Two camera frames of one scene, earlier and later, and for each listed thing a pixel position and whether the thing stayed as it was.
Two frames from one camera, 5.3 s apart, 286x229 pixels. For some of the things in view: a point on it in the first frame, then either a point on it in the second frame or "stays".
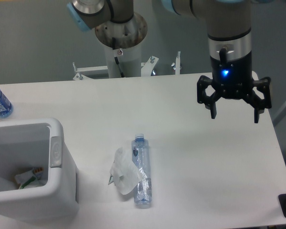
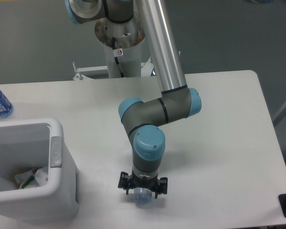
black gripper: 233,79 -> 155,183
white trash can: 18,147 stays
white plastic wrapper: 124,174 -> 41,175
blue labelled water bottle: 0,105 stays
